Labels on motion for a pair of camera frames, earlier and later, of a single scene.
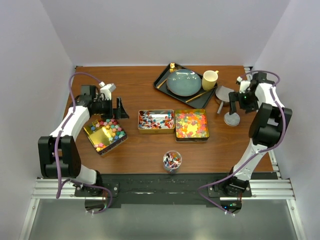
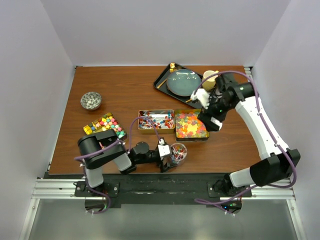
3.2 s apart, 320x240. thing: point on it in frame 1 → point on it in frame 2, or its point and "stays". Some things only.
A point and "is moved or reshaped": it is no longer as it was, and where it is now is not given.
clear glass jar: (172, 161) is moved or reshaped
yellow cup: (209, 79) stays
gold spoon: (172, 68) stays
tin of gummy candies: (191, 125) stays
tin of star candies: (105, 134) stays
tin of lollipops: (156, 121) stays
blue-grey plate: (184, 82) stays
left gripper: (119, 112) → (165, 166)
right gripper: (233, 97) → (206, 117)
